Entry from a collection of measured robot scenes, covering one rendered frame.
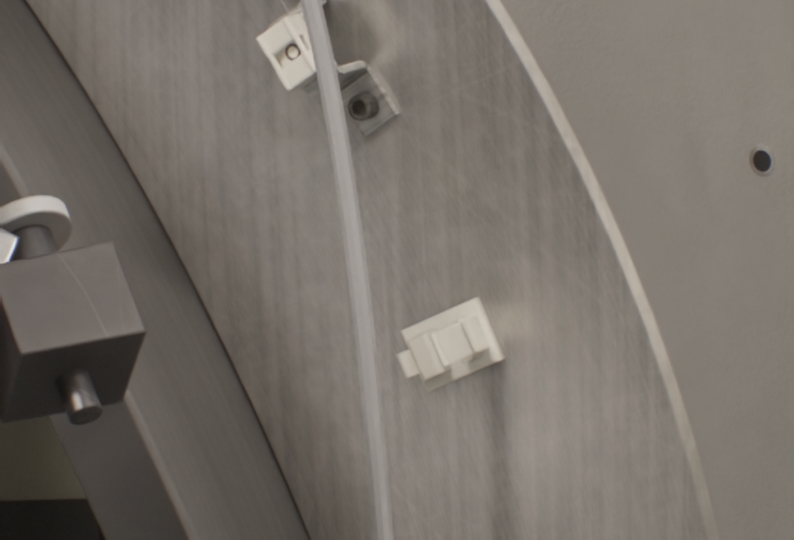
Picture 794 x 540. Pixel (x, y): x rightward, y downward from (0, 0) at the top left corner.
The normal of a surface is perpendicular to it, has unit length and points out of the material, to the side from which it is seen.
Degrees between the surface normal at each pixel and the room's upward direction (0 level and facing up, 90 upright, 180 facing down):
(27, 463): 90
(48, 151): 55
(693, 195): 90
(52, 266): 50
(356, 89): 90
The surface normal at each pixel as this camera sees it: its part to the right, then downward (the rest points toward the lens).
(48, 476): 0.20, 0.15
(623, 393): -0.47, 0.17
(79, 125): 0.69, -0.54
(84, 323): 0.25, -0.53
